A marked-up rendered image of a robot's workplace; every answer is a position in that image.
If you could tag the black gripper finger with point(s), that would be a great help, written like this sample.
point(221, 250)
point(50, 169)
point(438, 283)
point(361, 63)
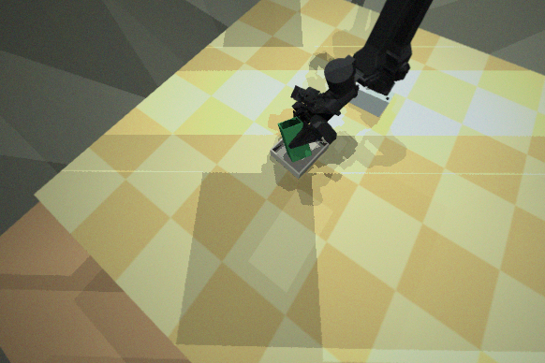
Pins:
point(306, 136)
point(296, 115)

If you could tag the green square cup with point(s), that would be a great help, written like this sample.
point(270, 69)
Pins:
point(289, 129)

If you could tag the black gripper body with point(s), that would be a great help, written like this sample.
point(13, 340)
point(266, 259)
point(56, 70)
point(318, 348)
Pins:
point(319, 120)

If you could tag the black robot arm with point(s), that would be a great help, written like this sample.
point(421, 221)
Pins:
point(383, 60)

